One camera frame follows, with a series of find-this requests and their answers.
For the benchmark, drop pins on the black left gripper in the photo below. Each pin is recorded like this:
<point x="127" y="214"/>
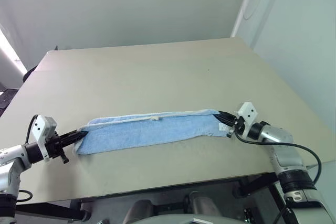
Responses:
<point x="54" y="148"/>

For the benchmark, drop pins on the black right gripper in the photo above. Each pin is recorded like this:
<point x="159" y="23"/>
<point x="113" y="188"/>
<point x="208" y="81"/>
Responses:
<point x="235" y="127"/>

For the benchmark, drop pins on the light blue towel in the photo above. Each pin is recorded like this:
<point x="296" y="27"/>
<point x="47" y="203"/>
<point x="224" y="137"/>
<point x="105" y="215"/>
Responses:
<point x="147" y="133"/>

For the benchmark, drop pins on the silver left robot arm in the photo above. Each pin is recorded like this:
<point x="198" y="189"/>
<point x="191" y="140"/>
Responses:
<point x="13" y="155"/>

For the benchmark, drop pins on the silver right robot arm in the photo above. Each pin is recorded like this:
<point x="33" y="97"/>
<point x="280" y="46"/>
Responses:
<point x="284" y="153"/>

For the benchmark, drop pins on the dark desk with keyboard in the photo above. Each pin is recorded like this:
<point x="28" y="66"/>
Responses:
<point x="6" y="100"/>

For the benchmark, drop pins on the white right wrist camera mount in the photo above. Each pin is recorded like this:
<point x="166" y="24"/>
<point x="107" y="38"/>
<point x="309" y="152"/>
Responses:
<point x="248" y="113"/>

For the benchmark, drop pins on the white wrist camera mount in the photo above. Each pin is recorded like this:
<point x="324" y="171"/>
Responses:
<point x="41" y="127"/>
<point x="248" y="113"/>

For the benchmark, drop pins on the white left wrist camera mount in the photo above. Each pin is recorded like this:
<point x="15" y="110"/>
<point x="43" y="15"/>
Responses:
<point x="41" y="127"/>

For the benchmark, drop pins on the black table frame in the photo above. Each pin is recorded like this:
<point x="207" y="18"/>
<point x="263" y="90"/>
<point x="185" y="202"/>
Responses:
<point x="252" y="186"/>

